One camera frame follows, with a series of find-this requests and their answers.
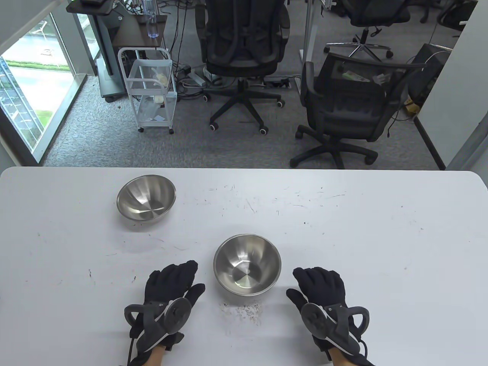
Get black tracker on right glove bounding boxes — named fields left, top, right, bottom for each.
left=300, top=302, right=370, bottom=349

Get person's left forearm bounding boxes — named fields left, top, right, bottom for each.
left=146, top=345, right=169, bottom=366

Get white desk leg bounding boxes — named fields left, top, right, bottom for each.
left=299, top=0, right=320, bottom=93

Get window with grey frame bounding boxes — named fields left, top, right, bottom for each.
left=0, top=11, right=89, bottom=165

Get black mesh-back office chair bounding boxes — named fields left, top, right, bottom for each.
left=289, top=52, right=427, bottom=169

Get black high-back office chair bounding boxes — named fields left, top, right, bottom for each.
left=195, top=0, right=291, bottom=135

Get person's right hand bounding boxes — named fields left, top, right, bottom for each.
left=286, top=267, right=369, bottom=360

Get black computer tower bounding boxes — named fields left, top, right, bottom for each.
left=408, top=43, right=451, bottom=108

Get person's left hand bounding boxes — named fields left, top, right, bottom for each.
left=134, top=260, right=205, bottom=353

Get scattered dark crumbs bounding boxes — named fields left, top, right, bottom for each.
left=220, top=302, right=264, bottom=326

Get black tracker on left glove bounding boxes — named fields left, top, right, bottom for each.
left=124, top=298, right=192, bottom=344

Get person's right forearm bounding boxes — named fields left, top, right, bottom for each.
left=327, top=349, right=376, bottom=366

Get white wire utility cart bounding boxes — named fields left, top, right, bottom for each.
left=117, top=47, right=178, bottom=135

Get clear plastic water bottle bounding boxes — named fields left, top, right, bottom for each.
left=144, top=0, right=160, bottom=39

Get stainless steel bowl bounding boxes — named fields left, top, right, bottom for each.
left=116, top=175, right=177, bottom=223
left=213, top=234, right=282, bottom=295

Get black tracker on glove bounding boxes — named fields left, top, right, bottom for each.
left=124, top=298, right=192, bottom=344
left=300, top=302, right=370, bottom=349

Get black chair with chrome base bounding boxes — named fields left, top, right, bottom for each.
left=324, top=0, right=412, bottom=60

